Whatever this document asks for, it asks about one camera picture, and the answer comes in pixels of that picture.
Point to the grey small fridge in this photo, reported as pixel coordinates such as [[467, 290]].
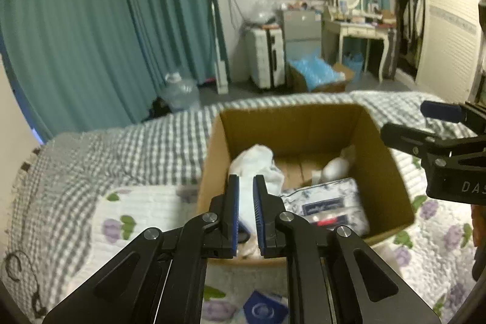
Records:
[[302, 30]]

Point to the white louvered wardrobe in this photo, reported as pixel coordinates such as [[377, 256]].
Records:
[[448, 24]]

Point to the clear plastic bag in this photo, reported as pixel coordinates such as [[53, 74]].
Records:
[[260, 12]]

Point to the white suitcase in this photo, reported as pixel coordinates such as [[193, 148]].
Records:
[[262, 56]]

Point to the open box of blue packs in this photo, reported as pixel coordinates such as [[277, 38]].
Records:
[[315, 75]]

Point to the black floor object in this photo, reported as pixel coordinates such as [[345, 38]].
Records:
[[157, 109]]

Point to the brown cardboard box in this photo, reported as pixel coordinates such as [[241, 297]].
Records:
[[303, 130]]

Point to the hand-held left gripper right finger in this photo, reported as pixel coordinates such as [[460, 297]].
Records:
[[259, 217]]

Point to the hanging clothes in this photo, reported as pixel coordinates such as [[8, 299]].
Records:
[[410, 20]]

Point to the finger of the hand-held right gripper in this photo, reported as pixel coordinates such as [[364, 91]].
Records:
[[402, 140], [440, 110]]

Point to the white cloth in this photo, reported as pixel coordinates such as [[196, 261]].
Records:
[[252, 164]]

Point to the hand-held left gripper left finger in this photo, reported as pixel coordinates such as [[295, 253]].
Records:
[[233, 217]]

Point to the clear water jug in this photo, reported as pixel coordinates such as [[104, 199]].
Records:
[[182, 94]]

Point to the blue round-print packet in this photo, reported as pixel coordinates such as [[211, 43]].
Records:
[[262, 308]]

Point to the wide teal curtain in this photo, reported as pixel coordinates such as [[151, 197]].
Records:
[[95, 24]]

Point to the grey checkered blanket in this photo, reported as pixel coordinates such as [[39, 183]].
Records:
[[114, 153]]

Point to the blue plastic bundle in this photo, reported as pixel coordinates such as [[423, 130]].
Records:
[[353, 62]]

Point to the cream vanity table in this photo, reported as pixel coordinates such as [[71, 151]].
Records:
[[360, 30]]

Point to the white purple-flower quilt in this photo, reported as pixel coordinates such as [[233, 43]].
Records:
[[144, 206]]

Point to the small white rolled item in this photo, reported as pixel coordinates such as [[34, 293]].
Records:
[[336, 166]]

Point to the floral tissue packet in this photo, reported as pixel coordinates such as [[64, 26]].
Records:
[[330, 200]]

